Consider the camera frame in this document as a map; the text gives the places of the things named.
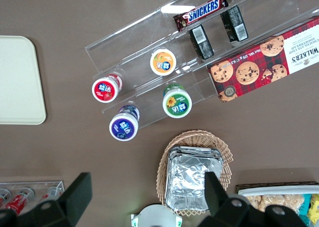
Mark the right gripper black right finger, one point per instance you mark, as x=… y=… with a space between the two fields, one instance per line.
x=219 y=207

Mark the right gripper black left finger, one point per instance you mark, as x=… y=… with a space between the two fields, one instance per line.
x=74 y=199

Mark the aluminium foil tray stack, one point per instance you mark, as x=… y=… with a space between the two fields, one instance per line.
x=187 y=177

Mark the white rectangular snack tray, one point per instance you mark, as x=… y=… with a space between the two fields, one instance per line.
x=274 y=190

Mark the light oval wicker basket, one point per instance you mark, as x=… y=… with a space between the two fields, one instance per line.
x=164 y=162

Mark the beige plastic serving tray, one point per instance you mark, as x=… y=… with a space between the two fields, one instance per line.
x=20 y=82

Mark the red cola bottle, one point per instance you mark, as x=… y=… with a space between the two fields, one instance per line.
x=18 y=199
x=51 y=193

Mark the clear acrylic bottle rack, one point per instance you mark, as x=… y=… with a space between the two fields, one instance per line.
x=37 y=184

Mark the clear bag of rice crackers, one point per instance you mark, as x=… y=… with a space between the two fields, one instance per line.
x=271 y=202

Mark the dark brown woven mat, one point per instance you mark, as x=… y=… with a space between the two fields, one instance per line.
x=274 y=184

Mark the teal snack pack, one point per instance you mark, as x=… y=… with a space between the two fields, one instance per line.
x=304 y=207

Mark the purple gum jar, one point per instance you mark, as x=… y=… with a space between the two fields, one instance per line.
x=123 y=127

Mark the yellow snack pack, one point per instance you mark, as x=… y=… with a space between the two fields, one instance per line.
x=314 y=205

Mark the green gum jar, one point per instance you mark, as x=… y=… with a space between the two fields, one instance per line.
x=177 y=105

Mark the red gum jar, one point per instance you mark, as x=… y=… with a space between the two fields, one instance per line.
x=106 y=89

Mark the red tartan cookie box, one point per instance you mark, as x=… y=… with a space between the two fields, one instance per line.
x=264 y=65

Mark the orange gum jar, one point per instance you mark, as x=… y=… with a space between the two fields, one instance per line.
x=163 y=62

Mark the small black barcode box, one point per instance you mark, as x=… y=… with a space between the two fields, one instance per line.
x=234 y=23
x=201 y=42

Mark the brown Snickers bar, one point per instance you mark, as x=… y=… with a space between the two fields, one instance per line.
x=202 y=11

